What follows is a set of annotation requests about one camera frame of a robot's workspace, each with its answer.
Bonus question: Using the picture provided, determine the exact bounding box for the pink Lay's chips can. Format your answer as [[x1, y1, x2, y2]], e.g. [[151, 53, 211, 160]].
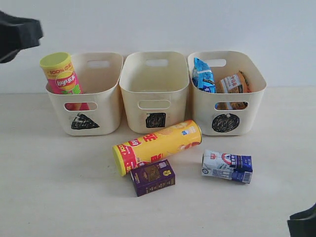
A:
[[39, 51, 90, 111]]

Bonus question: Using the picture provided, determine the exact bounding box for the white blue milk carton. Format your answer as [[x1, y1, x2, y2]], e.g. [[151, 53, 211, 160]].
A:
[[201, 150, 253, 184]]

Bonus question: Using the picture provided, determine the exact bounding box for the orange noodle packet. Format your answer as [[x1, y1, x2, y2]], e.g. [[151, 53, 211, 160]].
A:
[[215, 71, 251, 110]]

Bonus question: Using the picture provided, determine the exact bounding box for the purple small box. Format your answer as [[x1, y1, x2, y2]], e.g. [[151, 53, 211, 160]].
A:
[[130, 159, 176, 197]]

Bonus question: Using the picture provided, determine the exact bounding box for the yellow Lay's chips can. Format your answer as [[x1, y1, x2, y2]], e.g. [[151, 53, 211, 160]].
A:
[[112, 120, 202, 176]]

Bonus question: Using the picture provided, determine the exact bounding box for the blue noodle packet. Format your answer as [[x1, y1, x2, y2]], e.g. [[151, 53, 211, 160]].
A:
[[192, 57, 216, 93]]

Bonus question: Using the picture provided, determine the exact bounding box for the cream bin triangle mark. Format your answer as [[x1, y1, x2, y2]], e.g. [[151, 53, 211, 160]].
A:
[[46, 52, 123, 136]]

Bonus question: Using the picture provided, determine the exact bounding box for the cream bin circle mark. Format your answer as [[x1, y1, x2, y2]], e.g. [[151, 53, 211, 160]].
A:
[[187, 51, 267, 136]]

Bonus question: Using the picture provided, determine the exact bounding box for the cream bin square mark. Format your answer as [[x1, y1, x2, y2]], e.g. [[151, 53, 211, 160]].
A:
[[119, 51, 190, 134]]

